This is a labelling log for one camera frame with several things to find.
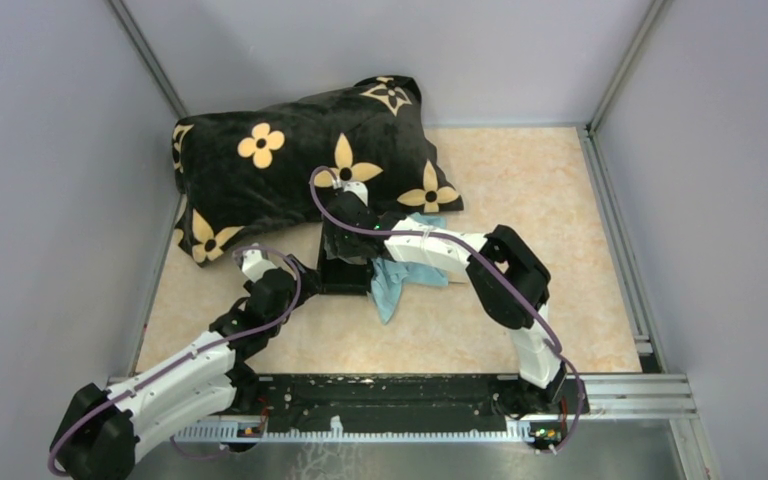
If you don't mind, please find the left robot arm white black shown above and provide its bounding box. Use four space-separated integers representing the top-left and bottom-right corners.
47 246 322 479

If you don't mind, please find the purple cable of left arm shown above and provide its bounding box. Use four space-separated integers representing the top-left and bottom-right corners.
47 243 303 478

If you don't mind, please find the aluminium frame rail front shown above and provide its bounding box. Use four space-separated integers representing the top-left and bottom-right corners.
79 374 696 455

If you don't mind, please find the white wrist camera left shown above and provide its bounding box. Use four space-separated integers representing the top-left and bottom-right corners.
240 249 275 282

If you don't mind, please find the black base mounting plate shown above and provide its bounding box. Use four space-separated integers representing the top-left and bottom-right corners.
225 373 590 434

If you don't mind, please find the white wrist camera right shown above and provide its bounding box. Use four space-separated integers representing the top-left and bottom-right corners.
338 181 369 206

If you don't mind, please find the black pillow with cream flowers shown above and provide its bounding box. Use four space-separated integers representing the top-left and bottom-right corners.
171 75 464 266

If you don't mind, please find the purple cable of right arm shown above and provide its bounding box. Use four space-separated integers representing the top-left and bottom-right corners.
309 165 587 455

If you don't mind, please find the light blue towel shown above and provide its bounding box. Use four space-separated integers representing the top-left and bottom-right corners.
368 212 450 326

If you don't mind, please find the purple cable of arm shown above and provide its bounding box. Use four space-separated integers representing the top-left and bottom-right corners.
309 165 587 455
47 243 303 478

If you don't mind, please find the black card holder box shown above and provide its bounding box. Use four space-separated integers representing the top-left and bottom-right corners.
316 226 374 296

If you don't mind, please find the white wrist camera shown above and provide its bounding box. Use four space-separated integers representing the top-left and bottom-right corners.
240 249 275 282
338 181 369 206

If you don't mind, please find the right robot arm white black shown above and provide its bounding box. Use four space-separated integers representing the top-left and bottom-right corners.
311 182 587 415

